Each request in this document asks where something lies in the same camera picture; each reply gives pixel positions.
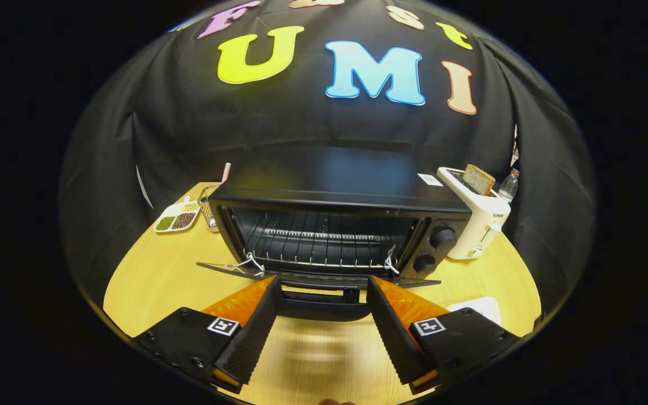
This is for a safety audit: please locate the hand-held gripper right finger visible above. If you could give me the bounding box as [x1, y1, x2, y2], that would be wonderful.
[366, 274, 521, 394]

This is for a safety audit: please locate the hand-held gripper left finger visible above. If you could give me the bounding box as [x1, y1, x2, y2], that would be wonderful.
[133, 274, 283, 394]

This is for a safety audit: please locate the white square plate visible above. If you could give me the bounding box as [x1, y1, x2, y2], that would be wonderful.
[447, 296, 502, 327]

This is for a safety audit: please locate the black toaster oven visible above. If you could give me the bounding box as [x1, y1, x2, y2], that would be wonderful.
[196, 145, 473, 322]

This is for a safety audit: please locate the brown bread slice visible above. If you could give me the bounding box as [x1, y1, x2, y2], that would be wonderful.
[462, 164, 496, 196]

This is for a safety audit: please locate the clear plastic water bottle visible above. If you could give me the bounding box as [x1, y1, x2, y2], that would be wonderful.
[497, 169, 520, 204]

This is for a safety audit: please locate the white divided bean dish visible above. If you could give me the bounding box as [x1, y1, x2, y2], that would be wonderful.
[154, 197, 202, 233]

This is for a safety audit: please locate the white toaster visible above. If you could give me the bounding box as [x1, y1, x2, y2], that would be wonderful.
[436, 166, 511, 260]

